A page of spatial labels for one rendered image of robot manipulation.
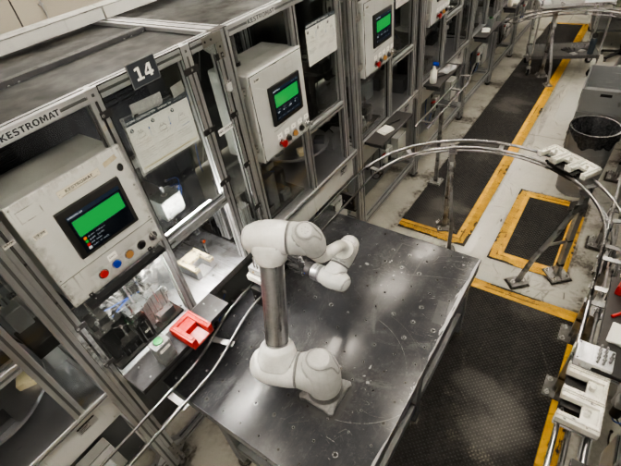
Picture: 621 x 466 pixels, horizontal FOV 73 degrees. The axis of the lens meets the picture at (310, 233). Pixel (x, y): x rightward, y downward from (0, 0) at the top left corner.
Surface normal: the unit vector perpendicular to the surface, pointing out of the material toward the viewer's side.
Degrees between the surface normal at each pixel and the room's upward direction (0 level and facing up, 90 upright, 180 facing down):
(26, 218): 90
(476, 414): 0
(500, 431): 0
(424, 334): 0
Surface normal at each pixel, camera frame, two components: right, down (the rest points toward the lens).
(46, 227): 0.82, 0.30
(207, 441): -0.12, -0.75
